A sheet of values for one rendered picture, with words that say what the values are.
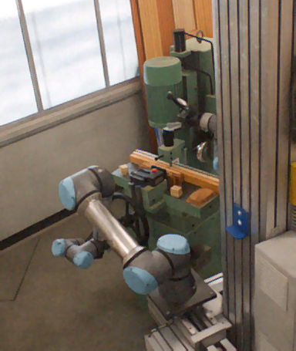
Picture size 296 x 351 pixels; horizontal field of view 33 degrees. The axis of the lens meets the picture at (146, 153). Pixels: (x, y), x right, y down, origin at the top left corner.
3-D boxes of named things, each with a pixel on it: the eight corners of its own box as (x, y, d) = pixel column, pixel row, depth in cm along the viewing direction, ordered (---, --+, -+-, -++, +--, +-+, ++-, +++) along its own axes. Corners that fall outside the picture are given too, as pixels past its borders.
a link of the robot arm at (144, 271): (179, 268, 177) (87, 161, 196) (149, 290, 168) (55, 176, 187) (169, 282, 186) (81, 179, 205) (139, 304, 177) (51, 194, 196)
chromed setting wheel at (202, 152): (196, 165, 253) (194, 143, 248) (210, 156, 261) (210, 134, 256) (200, 167, 251) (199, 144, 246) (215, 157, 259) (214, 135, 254)
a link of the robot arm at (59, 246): (59, 260, 217) (48, 252, 223) (79, 259, 225) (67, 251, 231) (63, 244, 216) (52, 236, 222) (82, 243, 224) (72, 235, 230)
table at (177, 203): (99, 190, 264) (96, 180, 261) (138, 167, 283) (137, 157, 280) (188, 229, 225) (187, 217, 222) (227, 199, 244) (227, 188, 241)
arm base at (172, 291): (203, 291, 191) (203, 271, 186) (169, 307, 185) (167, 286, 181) (183, 270, 203) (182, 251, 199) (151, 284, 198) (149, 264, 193)
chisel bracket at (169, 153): (158, 163, 254) (157, 147, 250) (176, 152, 263) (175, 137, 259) (169, 166, 249) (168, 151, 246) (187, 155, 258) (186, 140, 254)
